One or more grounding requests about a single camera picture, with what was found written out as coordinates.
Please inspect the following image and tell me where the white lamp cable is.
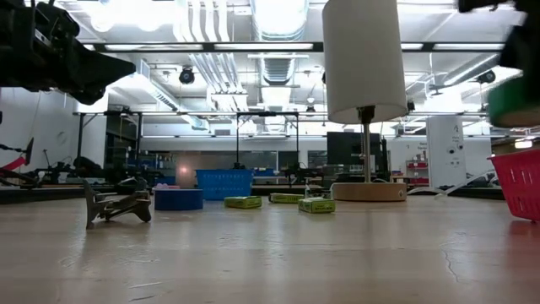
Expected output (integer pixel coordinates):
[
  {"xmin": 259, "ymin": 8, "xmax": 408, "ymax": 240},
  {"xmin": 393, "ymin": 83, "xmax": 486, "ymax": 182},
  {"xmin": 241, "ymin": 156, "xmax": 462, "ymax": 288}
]
[{"xmin": 407, "ymin": 168, "xmax": 497, "ymax": 196}]

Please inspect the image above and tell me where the red plastic basket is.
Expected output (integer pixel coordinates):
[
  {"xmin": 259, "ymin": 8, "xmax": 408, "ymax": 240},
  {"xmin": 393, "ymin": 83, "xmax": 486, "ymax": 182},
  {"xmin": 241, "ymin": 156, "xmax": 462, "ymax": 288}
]
[{"xmin": 488, "ymin": 148, "xmax": 540, "ymax": 223}]

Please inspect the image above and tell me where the white shade wooden base lamp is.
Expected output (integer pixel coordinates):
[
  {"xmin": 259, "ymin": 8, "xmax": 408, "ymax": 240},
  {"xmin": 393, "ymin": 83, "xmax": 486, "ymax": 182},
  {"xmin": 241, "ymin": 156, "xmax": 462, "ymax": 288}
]
[{"xmin": 322, "ymin": 0, "xmax": 409, "ymax": 203}]

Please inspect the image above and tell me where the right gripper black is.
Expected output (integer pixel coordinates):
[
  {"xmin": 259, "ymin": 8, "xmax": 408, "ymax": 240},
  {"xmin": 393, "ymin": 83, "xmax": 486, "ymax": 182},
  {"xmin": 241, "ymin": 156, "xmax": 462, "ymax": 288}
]
[{"xmin": 457, "ymin": 0, "xmax": 540, "ymax": 79}]

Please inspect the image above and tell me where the black metal gantry frame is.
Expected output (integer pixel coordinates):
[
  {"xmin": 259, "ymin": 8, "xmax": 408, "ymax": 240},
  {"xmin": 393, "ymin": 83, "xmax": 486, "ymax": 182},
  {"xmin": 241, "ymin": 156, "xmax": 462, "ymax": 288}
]
[{"xmin": 73, "ymin": 110, "xmax": 300, "ymax": 171}]

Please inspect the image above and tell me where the blue plastic basket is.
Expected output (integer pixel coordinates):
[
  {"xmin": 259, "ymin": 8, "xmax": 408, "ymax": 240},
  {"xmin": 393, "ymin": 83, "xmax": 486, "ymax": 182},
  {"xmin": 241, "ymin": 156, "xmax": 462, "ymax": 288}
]
[{"xmin": 195, "ymin": 169, "xmax": 255, "ymax": 201}]

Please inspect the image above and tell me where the person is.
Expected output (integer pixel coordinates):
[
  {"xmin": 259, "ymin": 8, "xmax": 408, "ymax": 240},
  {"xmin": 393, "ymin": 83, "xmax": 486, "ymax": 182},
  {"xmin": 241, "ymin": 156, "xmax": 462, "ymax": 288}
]
[{"xmin": 73, "ymin": 155, "xmax": 105, "ymax": 178}]

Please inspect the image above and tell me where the blue round container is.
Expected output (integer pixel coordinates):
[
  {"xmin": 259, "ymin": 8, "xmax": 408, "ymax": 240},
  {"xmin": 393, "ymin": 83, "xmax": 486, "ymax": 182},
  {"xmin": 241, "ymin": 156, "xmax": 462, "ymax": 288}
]
[{"xmin": 154, "ymin": 184, "xmax": 204, "ymax": 212}]

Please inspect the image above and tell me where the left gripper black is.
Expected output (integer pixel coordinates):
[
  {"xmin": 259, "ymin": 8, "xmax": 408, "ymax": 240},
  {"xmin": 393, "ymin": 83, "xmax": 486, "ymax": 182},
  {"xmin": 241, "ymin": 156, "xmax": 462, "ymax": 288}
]
[{"xmin": 0, "ymin": 0, "xmax": 137, "ymax": 106}]

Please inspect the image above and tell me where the white pillar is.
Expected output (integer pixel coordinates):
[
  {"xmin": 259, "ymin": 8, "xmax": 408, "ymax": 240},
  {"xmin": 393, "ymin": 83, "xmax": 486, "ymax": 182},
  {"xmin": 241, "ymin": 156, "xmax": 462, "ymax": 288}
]
[{"xmin": 425, "ymin": 116, "xmax": 467, "ymax": 189}]

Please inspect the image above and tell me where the red storage shelf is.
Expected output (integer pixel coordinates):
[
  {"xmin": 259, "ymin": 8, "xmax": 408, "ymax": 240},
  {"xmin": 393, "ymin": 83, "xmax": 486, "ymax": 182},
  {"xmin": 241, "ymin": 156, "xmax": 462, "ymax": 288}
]
[{"xmin": 406, "ymin": 159, "xmax": 430, "ymax": 186}]

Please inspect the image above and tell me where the green staples box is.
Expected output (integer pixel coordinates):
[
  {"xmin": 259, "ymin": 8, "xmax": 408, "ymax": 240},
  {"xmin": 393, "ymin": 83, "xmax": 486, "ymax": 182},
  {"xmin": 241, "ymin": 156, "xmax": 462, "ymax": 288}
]
[
  {"xmin": 224, "ymin": 196, "xmax": 263, "ymax": 209},
  {"xmin": 298, "ymin": 197, "xmax": 337, "ymax": 214},
  {"xmin": 268, "ymin": 193, "xmax": 305, "ymax": 204}
]

